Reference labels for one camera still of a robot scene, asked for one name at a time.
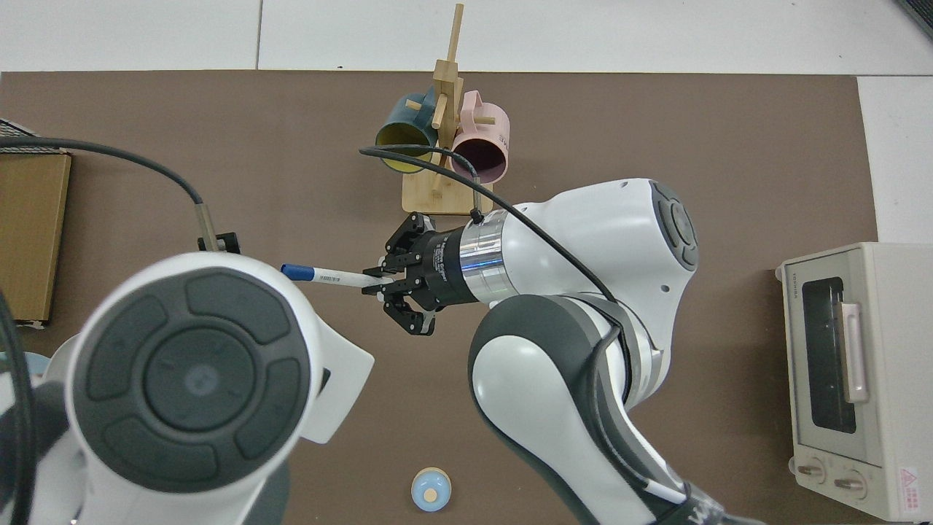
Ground white marker with blue cap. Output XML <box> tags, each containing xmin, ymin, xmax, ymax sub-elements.
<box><xmin>281</xmin><ymin>263</ymin><xmax>394</xmax><ymax>289</ymax></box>

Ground brown table cloth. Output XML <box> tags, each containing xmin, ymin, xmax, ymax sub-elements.
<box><xmin>0</xmin><ymin>71</ymin><xmax>879</xmax><ymax>525</ymax></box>

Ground pink cup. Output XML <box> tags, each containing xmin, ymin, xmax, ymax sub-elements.
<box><xmin>450</xmin><ymin>90</ymin><xmax>510</xmax><ymax>184</ymax></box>

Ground dark teal cup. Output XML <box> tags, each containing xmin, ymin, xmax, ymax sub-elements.
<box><xmin>375</xmin><ymin>86</ymin><xmax>442</xmax><ymax>174</ymax></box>

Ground wooden cup stand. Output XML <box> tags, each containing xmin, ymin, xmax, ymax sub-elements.
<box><xmin>402</xmin><ymin>4</ymin><xmax>494</xmax><ymax>216</ymax></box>

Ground small blue round bell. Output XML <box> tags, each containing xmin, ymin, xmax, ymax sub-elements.
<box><xmin>411</xmin><ymin>467</ymin><xmax>453</xmax><ymax>513</ymax></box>

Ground pale toaster oven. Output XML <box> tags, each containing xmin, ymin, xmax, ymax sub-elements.
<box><xmin>775</xmin><ymin>242</ymin><xmax>933</xmax><ymax>522</ymax></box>

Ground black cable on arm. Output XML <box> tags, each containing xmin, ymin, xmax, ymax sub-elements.
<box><xmin>0</xmin><ymin>137</ymin><xmax>221</xmax><ymax>252</ymax></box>
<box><xmin>359</xmin><ymin>144</ymin><xmax>693</xmax><ymax>504</ymax></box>

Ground wire basket with wooden floor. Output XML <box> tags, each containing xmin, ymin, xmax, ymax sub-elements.
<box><xmin>0</xmin><ymin>117</ymin><xmax>72</xmax><ymax>329</ymax></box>

